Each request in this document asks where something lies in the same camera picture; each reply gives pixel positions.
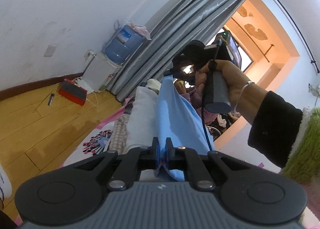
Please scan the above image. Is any light blue shirt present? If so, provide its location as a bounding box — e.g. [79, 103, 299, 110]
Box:
[156, 75, 215, 165]

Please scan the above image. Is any right forearm black sleeve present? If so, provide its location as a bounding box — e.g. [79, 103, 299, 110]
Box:
[248, 91, 303, 168]

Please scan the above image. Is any stack of folded clothes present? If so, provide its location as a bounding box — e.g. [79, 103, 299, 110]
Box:
[108, 79, 161, 154]

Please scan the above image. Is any right hand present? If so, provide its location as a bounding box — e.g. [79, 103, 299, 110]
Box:
[195, 59, 267, 125]

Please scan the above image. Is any woman in purple jacket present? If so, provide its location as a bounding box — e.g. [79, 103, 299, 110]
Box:
[174, 80, 218, 126]

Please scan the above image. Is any grey curtain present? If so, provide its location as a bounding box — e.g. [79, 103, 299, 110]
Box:
[106, 0, 245, 102]

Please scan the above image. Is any pink floral blanket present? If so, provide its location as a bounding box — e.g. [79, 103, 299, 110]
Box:
[0, 94, 320, 229]

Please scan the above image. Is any wheelchair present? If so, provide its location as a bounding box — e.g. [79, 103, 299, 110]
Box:
[209, 112, 241, 134]

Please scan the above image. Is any blue water bottle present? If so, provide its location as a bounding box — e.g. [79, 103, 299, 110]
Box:
[103, 25, 144, 64]

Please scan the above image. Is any white water dispenser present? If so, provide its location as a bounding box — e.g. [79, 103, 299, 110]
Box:
[78, 52, 121, 93]

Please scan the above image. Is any small black floor object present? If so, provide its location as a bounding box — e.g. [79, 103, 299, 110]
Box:
[47, 93, 55, 106]

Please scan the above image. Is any red black box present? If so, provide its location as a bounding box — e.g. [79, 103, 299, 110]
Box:
[58, 79, 87, 106]

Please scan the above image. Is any white wall socket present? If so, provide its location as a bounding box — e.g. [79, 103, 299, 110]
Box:
[43, 45, 57, 57]

